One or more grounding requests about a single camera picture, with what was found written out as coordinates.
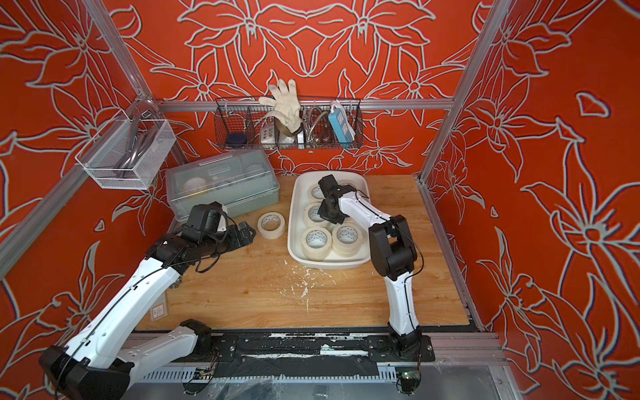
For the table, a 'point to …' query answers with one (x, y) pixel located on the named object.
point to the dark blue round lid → (236, 137)
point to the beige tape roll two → (347, 238)
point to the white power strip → (267, 134)
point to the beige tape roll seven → (317, 243)
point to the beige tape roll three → (312, 217)
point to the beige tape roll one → (271, 225)
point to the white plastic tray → (298, 199)
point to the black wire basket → (246, 123)
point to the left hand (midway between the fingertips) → (245, 234)
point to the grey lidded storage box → (240, 180)
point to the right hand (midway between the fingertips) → (320, 215)
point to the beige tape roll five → (315, 193)
